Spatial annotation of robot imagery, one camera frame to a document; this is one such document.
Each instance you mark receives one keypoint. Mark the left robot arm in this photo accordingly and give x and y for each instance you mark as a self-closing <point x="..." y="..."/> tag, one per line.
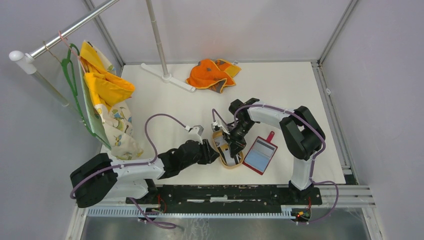
<point x="102" y="178"/>

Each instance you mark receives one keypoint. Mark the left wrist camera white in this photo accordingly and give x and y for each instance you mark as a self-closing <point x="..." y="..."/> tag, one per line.
<point x="194" y="133"/>

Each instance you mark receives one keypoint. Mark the metal hanging rail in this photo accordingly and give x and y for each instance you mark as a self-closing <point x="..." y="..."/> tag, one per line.
<point x="25" y="60"/>

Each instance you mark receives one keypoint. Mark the green clothes hanger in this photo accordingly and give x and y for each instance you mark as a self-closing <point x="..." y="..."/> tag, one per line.
<point x="85" y="108"/>

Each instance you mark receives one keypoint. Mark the white card black stripe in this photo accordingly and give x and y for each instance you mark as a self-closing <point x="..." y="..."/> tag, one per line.
<point x="232" y="161"/>

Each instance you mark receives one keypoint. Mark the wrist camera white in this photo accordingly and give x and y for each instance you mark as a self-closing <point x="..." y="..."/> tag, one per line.
<point x="218" y="126"/>
<point x="194" y="133"/>

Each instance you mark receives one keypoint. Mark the orange yellow cloth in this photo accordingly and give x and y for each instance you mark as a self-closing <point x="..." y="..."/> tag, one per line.
<point x="214" y="75"/>

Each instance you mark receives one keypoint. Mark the red leather card holder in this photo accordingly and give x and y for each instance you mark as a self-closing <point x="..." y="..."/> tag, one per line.
<point x="256" y="161"/>

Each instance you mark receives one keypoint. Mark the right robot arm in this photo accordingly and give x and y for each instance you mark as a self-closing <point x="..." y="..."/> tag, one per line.
<point x="304" y="138"/>

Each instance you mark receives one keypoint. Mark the vertical metal pole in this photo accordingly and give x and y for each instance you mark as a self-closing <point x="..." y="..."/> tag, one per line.
<point x="157" y="37"/>

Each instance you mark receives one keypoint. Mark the yellow patterned hanging cloth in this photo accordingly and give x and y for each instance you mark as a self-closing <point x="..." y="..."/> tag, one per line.
<point x="108" y="93"/>

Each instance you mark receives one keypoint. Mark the white card dark stripe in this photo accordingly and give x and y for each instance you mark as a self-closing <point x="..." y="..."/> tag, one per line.
<point x="263" y="147"/>

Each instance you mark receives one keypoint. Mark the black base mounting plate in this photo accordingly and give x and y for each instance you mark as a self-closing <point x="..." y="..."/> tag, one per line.
<point x="228" y="199"/>

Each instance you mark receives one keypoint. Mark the white rack stand base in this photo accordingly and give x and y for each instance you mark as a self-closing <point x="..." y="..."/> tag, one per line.
<point x="168" y="79"/>

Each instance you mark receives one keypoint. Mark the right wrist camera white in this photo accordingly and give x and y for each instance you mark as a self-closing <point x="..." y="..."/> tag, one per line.
<point x="218" y="126"/>

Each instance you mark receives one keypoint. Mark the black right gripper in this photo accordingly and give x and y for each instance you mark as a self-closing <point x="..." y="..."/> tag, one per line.
<point x="234" y="143"/>

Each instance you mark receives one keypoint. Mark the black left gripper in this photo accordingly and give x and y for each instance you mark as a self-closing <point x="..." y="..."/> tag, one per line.
<point x="209" y="154"/>

